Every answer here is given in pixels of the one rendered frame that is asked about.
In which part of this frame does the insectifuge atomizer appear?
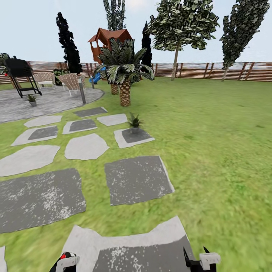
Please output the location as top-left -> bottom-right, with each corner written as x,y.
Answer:
60,252 -> 76,259

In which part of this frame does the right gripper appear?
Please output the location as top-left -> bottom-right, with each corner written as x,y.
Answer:
184,247 -> 216,272

